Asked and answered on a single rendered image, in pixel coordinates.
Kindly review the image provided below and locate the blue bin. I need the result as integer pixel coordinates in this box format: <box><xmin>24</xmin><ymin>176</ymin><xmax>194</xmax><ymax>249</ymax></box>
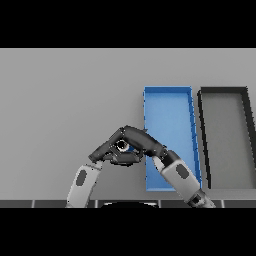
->
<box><xmin>142</xmin><ymin>86</ymin><xmax>203</xmax><ymax>192</ymax></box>

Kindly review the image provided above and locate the dark grey bin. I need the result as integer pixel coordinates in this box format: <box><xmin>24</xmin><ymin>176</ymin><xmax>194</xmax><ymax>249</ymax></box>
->
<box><xmin>197</xmin><ymin>86</ymin><xmax>256</xmax><ymax>190</ymax></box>

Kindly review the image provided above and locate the dark robot right hand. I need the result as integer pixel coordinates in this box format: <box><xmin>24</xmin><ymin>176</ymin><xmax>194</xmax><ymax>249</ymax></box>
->
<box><xmin>105</xmin><ymin>125</ymin><xmax>181</xmax><ymax>168</ymax></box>

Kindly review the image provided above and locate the dark robot left hand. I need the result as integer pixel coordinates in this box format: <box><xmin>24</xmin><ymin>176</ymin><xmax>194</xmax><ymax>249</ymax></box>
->
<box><xmin>87</xmin><ymin>127</ymin><xmax>126</xmax><ymax>164</ymax></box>

